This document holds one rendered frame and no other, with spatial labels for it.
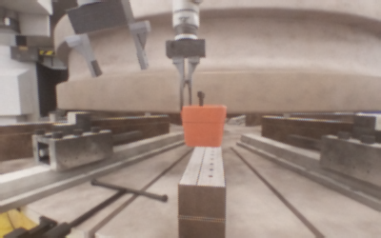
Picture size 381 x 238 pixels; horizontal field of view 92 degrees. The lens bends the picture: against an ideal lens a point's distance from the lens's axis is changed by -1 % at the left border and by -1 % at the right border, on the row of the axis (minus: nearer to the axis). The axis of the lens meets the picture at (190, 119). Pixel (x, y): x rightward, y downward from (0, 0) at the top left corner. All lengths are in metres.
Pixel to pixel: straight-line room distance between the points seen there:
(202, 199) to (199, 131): 0.19
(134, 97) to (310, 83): 1.20
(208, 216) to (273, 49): 1.23
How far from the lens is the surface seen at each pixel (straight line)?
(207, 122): 0.55
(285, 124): 2.89
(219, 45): 1.44
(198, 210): 0.60
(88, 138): 1.60
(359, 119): 1.62
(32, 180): 1.60
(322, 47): 1.77
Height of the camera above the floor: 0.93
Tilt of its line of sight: 5 degrees down
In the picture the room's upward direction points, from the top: straight up
